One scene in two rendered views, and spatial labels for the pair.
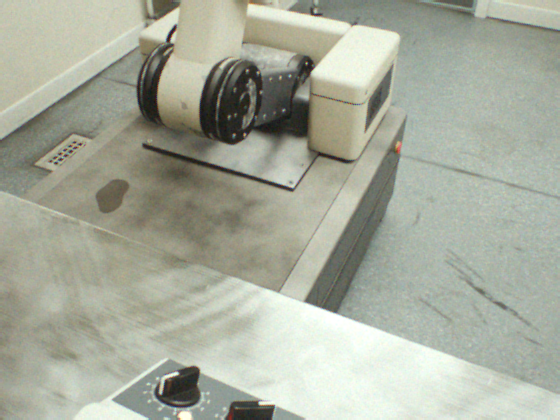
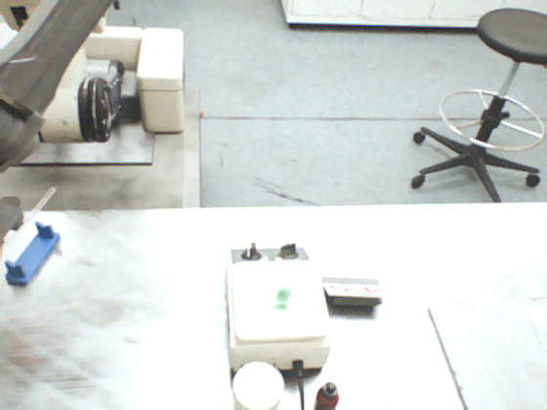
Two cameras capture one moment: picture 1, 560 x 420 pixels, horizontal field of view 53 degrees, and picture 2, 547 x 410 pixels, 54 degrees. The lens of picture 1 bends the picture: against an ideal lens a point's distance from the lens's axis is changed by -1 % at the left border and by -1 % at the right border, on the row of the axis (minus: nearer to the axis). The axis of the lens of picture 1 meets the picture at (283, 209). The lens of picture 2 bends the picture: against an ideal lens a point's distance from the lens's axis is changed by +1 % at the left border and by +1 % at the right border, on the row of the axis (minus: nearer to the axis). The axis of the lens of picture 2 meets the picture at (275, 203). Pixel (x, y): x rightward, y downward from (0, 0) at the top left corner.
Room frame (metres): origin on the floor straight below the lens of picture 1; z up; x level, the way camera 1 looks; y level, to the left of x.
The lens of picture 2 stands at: (-0.23, 0.34, 1.41)
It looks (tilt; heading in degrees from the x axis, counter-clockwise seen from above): 44 degrees down; 325
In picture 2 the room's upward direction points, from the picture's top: 7 degrees clockwise
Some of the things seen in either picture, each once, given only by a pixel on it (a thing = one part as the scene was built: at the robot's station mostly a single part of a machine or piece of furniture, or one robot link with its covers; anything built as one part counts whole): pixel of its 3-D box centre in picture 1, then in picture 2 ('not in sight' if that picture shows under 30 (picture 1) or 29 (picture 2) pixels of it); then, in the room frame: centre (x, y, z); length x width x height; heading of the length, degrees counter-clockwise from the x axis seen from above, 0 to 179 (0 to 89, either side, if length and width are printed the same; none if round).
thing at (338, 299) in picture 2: not in sight; (355, 286); (0.11, -0.05, 0.77); 0.09 x 0.06 x 0.04; 60
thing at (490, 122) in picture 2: not in sight; (490, 118); (0.78, -1.31, 0.28); 0.40 x 0.40 x 0.05
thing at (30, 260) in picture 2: not in sight; (31, 250); (0.39, 0.35, 0.77); 0.10 x 0.03 x 0.04; 137
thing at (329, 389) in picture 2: not in sight; (327, 397); (-0.02, 0.09, 0.78); 0.03 x 0.03 x 0.07
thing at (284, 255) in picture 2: not in sight; (276, 283); (0.10, 0.10, 0.87); 0.06 x 0.05 x 0.08; 105
